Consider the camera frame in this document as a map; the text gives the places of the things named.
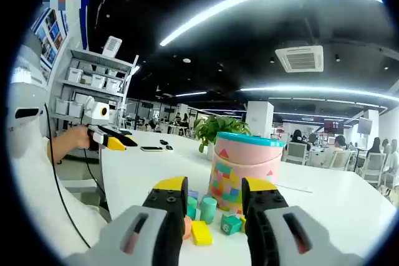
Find white table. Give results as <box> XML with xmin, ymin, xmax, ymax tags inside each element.
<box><xmin>99</xmin><ymin>128</ymin><xmax>397</xmax><ymax>266</ymax></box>

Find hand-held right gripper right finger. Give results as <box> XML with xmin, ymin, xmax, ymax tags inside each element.
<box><xmin>241</xmin><ymin>176</ymin><xmax>367</xmax><ymax>266</ymax></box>

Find salmon toy cylinder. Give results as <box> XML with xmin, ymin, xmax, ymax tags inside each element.
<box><xmin>182</xmin><ymin>216</ymin><xmax>193</xmax><ymax>240</ymax></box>

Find row of white storage bins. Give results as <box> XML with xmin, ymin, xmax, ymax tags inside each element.
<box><xmin>55</xmin><ymin>66</ymin><xmax>122</xmax><ymax>117</ymax></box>

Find black chest device cable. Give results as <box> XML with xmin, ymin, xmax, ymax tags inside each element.
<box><xmin>43</xmin><ymin>102</ymin><xmax>92</xmax><ymax>250</ymax></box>

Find dark hanging sign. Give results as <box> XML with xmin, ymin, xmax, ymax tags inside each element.
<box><xmin>324</xmin><ymin>119</ymin><xmax>344</xmax><ymax>135</ymax></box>

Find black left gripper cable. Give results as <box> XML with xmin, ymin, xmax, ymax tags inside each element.
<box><xmin>83</xmin><ymin>147</ymin><xmax>108</xmax><ymax>200</ymax></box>

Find green printed toy cube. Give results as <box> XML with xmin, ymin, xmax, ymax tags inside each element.
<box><xmin>220</xmin><ymin>213</ymin><xmax>244</xmax><ymax>236</ymax></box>

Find pink toy storage bucket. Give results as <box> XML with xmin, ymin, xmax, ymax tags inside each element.
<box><xmin>207</xmin><ymin>131</ymin><xmax>286</xmax><ymax>214</ymax></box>

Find ceiling air conditioner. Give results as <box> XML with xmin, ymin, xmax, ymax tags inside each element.
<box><xmin>274</xmin><ymin>45</ymin><xmax>325</xmax><ymax>74</ymax></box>

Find person in white shirt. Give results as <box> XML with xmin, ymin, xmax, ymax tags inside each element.
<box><xmin>12</xmin><ymin>135</ymin><xmax>108</xmax><ymax>260</ymax></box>

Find grey display screen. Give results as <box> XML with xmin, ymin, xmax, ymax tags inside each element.
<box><xmin>357</xmin><ymin>116</ymin><xmax>373</xmax><ymax>136</ymax></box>

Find thin curved ceiling light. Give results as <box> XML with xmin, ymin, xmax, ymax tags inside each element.
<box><xmin>239</xmin><ymin>85</ymin><xmax>399</xmax><ymax>103</ymax></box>

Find row of white office chairs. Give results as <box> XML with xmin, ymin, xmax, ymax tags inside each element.
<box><xmin>280</xmin><ymin>140</ymin><xmax>399</xmax><ymax>198</ymax></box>

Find potted green plant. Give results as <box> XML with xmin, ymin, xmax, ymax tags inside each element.
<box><xmin>193</xmin><ymin>115</ymin><xmax>252</xmax><ymax>163</ymax></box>

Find white chest-worn device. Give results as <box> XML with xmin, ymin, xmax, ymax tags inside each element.
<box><xmin>6</xmin><ymin>29</ymin><xmax>49</xmax><ymax>158</ymax></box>

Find white slatted device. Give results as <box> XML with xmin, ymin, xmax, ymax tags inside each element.
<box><xmin>102</xmin><ymin>36</ymin><xmax>123</xmax><ymax>59</ymax></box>

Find wall poster board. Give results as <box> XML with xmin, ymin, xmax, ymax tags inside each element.
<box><xmin>31</xmin><ymin>7</ymin><xmax>69</xmax><ymax>83</ymax></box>

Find person's left hand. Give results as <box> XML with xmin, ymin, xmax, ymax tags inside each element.
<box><xmin>64</xmin><ymin>125</ymin><xmax>94</xmax><ymax>151</ymax></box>

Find grey metal shelf rack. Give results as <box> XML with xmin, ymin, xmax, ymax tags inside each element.
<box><xmin>51</xmin><ymin>48</ymin><xmax>140</xmax><ymax>161</ymax></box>

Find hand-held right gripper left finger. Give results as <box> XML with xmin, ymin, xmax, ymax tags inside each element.
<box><xmin>64</xmin><ymin>176</ymin><xmax>190</xmax><ymax>266</ymax></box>

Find mint toy cylinder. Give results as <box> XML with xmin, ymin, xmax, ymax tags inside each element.
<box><xmin>199</xmin><ymin>196</ymin><xmax>218</xmax><ymax>225</ymax></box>

